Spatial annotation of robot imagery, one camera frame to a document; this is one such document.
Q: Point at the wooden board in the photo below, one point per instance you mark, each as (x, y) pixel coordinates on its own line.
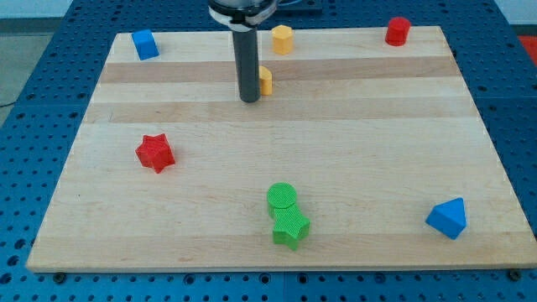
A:
(371, 136)

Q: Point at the red cylinder block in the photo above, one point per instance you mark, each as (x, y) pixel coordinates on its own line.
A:
(397, 31)

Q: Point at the green star block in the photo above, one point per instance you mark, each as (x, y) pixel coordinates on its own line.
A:
(290, 226)

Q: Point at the yellow hexagon block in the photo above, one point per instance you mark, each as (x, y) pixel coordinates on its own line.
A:
(283, 39)

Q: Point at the blue cube block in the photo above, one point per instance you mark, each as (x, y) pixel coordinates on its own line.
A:
(145, 44)

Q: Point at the green cylinder block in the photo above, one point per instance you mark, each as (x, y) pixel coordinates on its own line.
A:
(280, 196)

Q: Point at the yellow heart block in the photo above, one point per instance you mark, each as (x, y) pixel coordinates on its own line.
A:
(266, 81)

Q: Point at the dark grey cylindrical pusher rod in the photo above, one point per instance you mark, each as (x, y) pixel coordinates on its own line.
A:
(245, 46)

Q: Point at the blue triangle block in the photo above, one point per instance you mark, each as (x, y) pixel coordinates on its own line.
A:
(449, 218)

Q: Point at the red star block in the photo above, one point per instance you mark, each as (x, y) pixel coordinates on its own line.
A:
(155, 152)

